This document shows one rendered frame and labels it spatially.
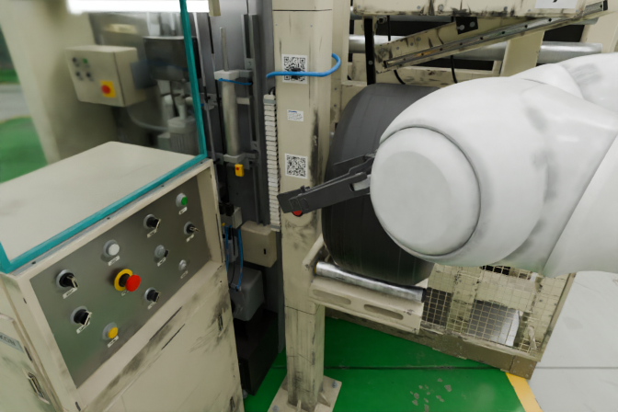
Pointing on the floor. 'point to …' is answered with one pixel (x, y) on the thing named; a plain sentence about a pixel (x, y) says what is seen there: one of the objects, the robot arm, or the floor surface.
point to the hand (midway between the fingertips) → (314, 186)
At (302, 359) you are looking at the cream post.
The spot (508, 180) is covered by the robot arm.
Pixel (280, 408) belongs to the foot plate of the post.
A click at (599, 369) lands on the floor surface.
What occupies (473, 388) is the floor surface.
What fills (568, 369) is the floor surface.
